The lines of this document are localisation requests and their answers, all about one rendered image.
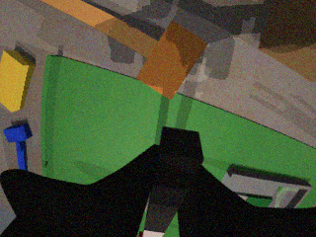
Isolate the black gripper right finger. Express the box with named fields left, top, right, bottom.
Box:
left=178, top=165, right=316, bottom=237

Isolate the green putting mat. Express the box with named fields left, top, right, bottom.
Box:
left=52, top=56, right=316, bottom=209

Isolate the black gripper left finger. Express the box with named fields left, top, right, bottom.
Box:
left=0, top=145, right=158, bottom=237

